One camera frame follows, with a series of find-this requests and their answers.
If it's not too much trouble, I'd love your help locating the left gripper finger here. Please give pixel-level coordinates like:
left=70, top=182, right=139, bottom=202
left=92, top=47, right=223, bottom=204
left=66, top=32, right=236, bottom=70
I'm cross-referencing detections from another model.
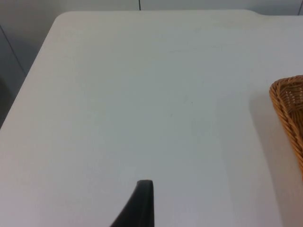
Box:
left=109, top=180, right=156, bottom=227

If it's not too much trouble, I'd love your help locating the pale brown wicker basket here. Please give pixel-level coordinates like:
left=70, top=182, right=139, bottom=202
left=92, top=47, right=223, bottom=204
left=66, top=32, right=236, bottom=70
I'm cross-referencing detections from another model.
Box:
left=269, top=75, right=303, bottom=177

